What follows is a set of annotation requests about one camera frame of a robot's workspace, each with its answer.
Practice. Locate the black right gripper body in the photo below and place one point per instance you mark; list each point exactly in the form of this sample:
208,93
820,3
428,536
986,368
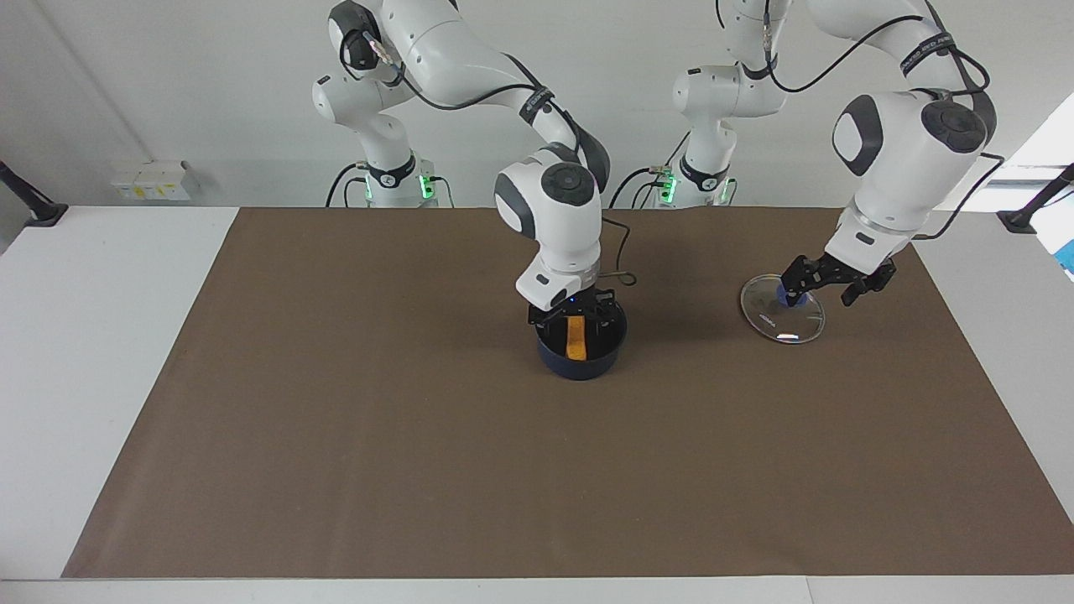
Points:
587,302

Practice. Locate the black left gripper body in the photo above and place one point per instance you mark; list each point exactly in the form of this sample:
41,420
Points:
839,270

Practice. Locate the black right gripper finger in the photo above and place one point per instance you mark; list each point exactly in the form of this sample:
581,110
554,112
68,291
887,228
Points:
595,325
561,324

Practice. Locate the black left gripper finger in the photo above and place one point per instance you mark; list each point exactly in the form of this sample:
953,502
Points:
853,294
794,288

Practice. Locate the yellow corn cob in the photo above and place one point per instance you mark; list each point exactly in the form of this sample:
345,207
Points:
576,340

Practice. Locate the glass lid with blue knob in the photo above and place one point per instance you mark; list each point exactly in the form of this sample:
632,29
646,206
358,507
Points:
780,323

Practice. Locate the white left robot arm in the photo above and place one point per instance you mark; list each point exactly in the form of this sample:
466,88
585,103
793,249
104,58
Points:
906,159

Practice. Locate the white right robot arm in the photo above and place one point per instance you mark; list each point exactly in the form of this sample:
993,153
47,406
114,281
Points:
554,201

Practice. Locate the brown table mat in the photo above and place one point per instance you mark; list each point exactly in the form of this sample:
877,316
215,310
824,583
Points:
537,470

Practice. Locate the black clamp stand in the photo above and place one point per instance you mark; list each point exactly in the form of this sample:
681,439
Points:
38,210
1028,214

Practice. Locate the light blue object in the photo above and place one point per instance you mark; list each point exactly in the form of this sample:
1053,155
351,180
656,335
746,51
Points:
1067,256

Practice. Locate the white wall socket box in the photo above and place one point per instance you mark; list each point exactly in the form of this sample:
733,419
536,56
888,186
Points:
151,180

